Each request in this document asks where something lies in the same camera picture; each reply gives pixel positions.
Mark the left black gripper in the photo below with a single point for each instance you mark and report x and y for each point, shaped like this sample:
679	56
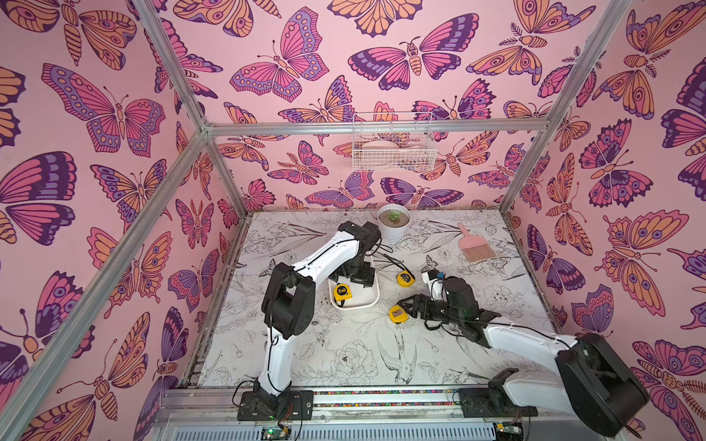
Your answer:
367	278

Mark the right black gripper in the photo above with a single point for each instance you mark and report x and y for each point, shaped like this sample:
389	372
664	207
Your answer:
425	308

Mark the white storage box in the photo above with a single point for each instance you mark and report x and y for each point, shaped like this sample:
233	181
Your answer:
364	290

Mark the small yellow tape measure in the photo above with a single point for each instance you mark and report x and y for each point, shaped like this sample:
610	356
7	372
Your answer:
342	293

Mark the yellow tape measure with clip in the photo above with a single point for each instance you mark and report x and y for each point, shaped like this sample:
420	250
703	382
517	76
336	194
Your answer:
398	315

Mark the yellow tape measure round label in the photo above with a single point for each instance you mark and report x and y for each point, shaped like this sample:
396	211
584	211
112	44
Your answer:
405	277

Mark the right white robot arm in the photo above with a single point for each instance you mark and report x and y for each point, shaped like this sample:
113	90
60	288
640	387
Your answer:
590	381

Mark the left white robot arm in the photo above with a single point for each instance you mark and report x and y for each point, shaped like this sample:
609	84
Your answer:
289	301

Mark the white plant pot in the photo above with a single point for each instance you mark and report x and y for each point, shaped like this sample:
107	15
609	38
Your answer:
393	221

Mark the pink brush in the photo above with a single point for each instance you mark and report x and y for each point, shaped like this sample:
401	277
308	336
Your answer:
475	248

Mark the green circuit board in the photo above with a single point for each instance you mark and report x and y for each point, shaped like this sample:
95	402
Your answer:
275	433

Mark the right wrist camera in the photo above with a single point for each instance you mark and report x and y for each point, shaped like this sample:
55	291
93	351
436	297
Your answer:
437	290

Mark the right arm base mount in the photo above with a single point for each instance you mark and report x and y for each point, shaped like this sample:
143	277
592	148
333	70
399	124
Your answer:
491	400

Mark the white wire basket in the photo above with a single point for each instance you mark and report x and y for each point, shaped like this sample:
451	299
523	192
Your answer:
389	145

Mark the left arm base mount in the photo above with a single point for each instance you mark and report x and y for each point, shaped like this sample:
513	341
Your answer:
260	405

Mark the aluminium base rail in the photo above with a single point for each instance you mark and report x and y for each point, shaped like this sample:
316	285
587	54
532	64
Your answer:
372	413

